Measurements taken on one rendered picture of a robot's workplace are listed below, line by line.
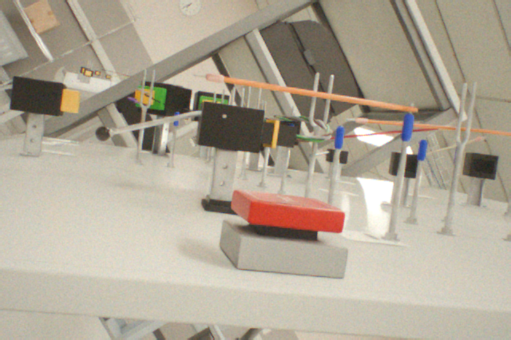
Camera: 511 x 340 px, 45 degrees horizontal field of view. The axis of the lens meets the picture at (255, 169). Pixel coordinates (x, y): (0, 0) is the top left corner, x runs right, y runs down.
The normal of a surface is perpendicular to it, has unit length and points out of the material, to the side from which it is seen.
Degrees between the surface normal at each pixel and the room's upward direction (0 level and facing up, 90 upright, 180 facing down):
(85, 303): 90
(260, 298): 90
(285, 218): 90
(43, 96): 90
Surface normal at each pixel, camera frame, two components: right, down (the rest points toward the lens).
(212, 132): 0.16, 0.07
